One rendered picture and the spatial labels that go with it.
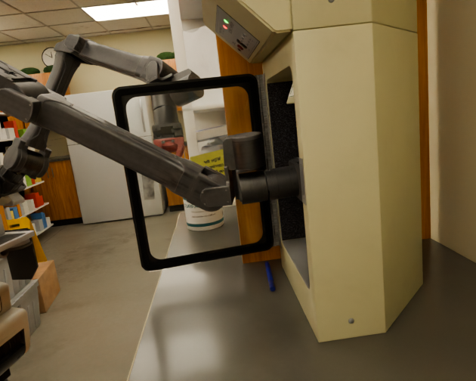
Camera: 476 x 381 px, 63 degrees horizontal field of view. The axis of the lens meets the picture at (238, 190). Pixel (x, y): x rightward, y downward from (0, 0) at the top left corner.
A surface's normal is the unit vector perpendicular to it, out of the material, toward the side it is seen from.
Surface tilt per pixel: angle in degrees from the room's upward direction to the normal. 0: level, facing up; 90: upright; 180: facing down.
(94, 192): 90
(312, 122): 90
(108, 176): 90
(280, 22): 90
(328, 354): 0
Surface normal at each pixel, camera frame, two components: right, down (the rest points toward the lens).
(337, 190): 0.07, 0.19
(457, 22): -0.99, 0.13
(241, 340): -0.11, -0.97
